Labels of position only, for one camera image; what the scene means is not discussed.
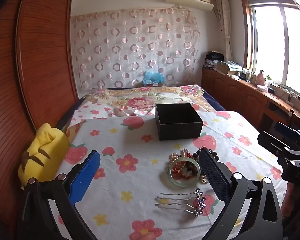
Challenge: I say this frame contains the wooden framed window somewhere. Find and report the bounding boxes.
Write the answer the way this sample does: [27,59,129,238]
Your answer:
[240,0,300,105]

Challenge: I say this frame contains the black box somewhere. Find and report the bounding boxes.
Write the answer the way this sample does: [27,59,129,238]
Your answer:
[155,103,204,141]

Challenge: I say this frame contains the red bead bracelet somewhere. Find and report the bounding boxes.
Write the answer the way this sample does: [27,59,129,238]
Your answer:
[171,160,195,180]

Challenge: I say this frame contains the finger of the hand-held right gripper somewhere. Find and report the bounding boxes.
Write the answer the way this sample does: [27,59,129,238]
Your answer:
[274,122,300,153]
[257,131,300,167]

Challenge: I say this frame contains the dark bead bracelet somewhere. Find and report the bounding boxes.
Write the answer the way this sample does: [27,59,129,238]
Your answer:
[191,148,221,163]

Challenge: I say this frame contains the blue plastic bag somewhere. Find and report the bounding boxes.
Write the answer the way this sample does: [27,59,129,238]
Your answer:
[142,71,164,86]

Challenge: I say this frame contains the jade bangle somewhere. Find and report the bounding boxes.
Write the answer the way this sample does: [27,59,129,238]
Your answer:
[168,158,203,187]

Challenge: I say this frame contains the pearl necklace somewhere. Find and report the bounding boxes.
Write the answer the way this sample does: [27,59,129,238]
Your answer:
[168,148,191,167]

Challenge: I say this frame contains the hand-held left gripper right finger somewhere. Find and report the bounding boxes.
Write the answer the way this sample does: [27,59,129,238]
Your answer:
[199,148,283,240]

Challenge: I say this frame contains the pile of dark bags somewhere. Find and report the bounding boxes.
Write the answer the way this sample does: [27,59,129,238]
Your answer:
[204,51,225,68]

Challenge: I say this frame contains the yellow plush toy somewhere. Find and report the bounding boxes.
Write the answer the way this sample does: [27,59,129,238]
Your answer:
[18,123,71,190]

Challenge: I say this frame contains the wooden cabinet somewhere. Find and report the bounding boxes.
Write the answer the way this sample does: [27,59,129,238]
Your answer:
[201,66,300,140]

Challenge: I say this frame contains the circle patterned curtain cloth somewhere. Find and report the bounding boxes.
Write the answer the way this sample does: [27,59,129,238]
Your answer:
[70,7,201,91]

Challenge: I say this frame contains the white power strip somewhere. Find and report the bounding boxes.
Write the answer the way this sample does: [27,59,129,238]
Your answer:
[269,82,300,105]

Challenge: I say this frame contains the pale patterned window curtain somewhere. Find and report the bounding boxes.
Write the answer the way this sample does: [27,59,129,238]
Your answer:
[214,0,233,62]

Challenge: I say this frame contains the person's right hand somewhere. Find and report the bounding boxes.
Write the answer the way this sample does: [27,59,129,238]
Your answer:
[281,180,300,217]

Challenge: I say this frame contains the wooden slatted wardrobe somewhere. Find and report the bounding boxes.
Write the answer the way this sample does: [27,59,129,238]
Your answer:
[0,0,80,240]

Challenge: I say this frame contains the floral bedsheet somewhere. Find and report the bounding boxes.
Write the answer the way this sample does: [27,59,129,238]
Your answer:
[80,84,208,117]

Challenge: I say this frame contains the open cardboard box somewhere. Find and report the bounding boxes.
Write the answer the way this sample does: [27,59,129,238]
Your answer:
[216,60,242,77]

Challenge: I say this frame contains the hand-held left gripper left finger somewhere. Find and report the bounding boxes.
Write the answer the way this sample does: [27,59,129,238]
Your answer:
[16,150,101,240]

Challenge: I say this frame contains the strawberry printed sheet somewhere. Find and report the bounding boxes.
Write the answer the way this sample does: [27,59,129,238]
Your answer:
[54,102,288,240]

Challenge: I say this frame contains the peach plastic bottle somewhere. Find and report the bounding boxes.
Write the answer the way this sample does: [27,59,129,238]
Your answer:
[255,69,266,86]

